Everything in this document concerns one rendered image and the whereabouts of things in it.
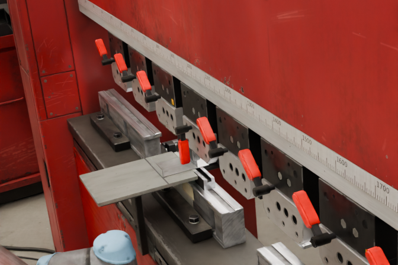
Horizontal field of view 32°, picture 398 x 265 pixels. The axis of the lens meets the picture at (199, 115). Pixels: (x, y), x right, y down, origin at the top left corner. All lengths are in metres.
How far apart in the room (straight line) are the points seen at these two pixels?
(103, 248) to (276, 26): 0.54
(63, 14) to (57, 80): 0.24
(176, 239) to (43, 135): 1.01
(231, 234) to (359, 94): 0.77
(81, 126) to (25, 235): 1.29
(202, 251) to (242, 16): 0.65
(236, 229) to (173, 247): 0.16
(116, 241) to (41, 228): 2.38
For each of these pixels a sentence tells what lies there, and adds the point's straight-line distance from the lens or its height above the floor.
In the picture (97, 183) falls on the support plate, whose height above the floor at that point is 1.00.
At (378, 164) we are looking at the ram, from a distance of 1.02.
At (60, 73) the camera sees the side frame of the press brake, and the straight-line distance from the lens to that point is 2.59.
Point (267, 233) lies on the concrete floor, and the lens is 3.44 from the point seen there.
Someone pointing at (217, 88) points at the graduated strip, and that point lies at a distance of 1.46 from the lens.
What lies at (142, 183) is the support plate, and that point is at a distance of 1.78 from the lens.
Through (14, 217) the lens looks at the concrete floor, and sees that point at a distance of 3.92.
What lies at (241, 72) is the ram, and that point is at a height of 1.37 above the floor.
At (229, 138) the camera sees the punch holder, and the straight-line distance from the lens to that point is 1.46.
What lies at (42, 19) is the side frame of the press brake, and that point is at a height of 1.25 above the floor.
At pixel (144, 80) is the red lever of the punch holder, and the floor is 1.22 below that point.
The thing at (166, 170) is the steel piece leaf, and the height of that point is 1.00.
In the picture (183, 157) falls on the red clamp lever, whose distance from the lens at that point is 1.66.
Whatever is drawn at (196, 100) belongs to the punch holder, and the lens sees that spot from 1.59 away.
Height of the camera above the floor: 1.79
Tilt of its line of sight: 22 degrees down
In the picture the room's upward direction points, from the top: 6 degrees counter-clockwise
